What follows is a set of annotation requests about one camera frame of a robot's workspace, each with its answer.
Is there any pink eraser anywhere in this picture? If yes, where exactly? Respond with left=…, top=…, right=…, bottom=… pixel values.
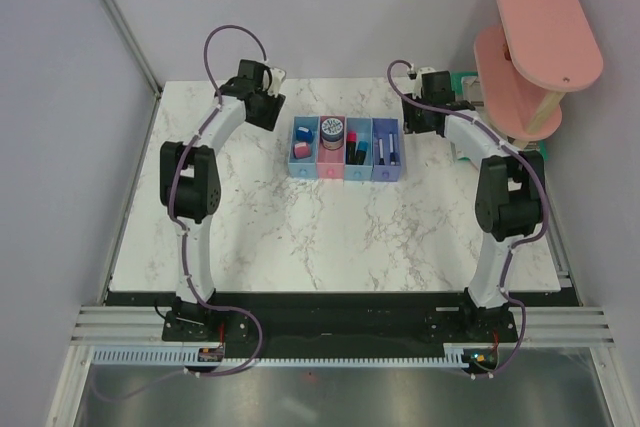
left=292, top=142, right=313, bottom=160

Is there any blue cap whiteboard marker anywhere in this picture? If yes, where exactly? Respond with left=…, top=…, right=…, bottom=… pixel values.
left=388, top=133, right=398, bottom=166

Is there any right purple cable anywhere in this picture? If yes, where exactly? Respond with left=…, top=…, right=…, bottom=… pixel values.
left=387, top=60, right=551, bottom=381

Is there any blue cap black highlighter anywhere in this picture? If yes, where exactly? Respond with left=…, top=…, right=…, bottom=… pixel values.
left=354, top=141, right=369, bottom=165

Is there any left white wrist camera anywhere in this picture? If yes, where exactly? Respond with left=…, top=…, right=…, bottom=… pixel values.
left=263, top=66, right=286, bottom=97

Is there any small blue item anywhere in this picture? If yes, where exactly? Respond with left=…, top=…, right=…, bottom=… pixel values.
left=294, top=126, right=314, bottom=144

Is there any pink cap black highlighter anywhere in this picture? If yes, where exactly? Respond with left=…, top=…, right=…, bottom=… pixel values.
left=345, top=131, right=357, bottom=165

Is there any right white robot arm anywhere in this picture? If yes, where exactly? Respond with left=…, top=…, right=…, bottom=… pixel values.
left=401, top=67, right=549, bottom=341

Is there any green book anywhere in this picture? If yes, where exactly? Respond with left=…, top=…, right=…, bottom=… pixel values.
left=450, top=72, right=548, bottom=161

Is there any blue round jar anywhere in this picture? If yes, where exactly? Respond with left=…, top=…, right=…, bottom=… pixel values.
left=320, top=117, right=345, bottom=151

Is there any pink storage bin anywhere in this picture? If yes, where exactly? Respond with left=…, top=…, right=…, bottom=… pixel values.
left=317, top=116, right=346, bottom=179

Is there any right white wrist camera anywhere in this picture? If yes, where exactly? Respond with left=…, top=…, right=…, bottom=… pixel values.
left=408, top=67, right=436, bottom=98

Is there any purple cable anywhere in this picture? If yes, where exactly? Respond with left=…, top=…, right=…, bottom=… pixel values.
left=89, top=25, right=271, bottom=402
left=387, top=60, right=551, bottom=381

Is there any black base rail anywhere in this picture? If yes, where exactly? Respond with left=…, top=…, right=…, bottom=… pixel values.
left=157, top=289, right=546, bottom=354

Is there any pink two-tier wooden shelf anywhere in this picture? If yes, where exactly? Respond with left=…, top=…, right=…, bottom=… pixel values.
left=474, top=0, right=604, bottom=148

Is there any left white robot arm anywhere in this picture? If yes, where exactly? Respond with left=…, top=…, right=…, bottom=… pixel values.
left=160, top=59, right=286, bottom=340

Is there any black tip whiteboard marker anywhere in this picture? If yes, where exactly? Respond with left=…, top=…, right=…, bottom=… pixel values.
left=377, top=136, right=385, bottom=165

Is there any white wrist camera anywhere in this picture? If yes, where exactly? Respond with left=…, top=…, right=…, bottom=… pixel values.
left=263, top=66, right=286, bottom=97
left=408, top=67, right=436, bottom=98

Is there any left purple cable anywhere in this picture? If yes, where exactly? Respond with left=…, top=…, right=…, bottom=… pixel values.
left=89, top=25, right=271, bottom=402

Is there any white slotted cable duct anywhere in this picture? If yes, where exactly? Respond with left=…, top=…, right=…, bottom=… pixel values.
left=91, top=344, right=498, bottom=369

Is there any purple storage bin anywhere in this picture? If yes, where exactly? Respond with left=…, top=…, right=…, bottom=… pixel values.
left=372, top=118, right=402, bottom=182

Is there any light blue storage bin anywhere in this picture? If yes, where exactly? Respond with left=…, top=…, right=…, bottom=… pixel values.
left=344, top=117, right=373, bottom=182

